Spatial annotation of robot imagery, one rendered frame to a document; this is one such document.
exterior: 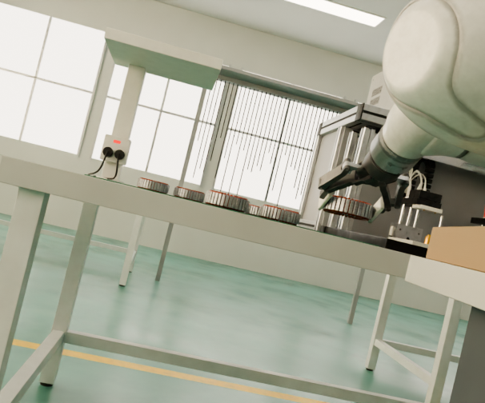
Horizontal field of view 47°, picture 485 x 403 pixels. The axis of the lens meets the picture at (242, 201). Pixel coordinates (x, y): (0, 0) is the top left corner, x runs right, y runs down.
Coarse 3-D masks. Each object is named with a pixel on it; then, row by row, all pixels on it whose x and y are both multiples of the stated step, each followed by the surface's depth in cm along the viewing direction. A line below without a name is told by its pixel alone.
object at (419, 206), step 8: (416, 192) 148; (424, 192) 146; (408, 200) 151; (416, 200) 146; (424, 200) 146; (432, 200) 146; (440, 200) 147; (416, 208) 147; (424, 208) 144; (432, 208) 144; (440, 208) 147; (400, 216) 156; (408, 216) 156; (416, 216) 156; (408, 224) 156; (416, 224) 156
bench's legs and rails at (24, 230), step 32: (32, 192) 107; (32, 224) 107; (32, 256) 110; (0, 288) 107; (64, 288) 194; (0, 320) 107; (64, 320) 195; (0, 352) 107; (128, 352) 198; (160, 352) 200; (0, 384) 110; (288, 384) 206; (320, 384) 208
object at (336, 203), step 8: (336, 200) 118; (344, 200) 117; (352, 200) 117; (328, 208) 119; (336, 208) 118; (344, 208) 118; (352, 208) 117; (360, 208) 117; (368, 208) 118; (352, 216) 118; (360, 216) 118; (368, 216) 119
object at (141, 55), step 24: (120, 48) 178; (144, 48) 172; (168, 48) 173; (144, 72) 198; (168, 72) 196; (192, 72) 187; (216, 72) 179; (120, 120) 197; (120, 144) 193; (120, 168) 198
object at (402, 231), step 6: (390, 228) 158; (396, 228) 153; (402, 228) 153; (408, 228) 154; (414, 228) 154; (396, 234) 153; (402, 234) 153; (408, 234) 154; (414, 234) 154; (420, 234) 154; (414, 240) 154
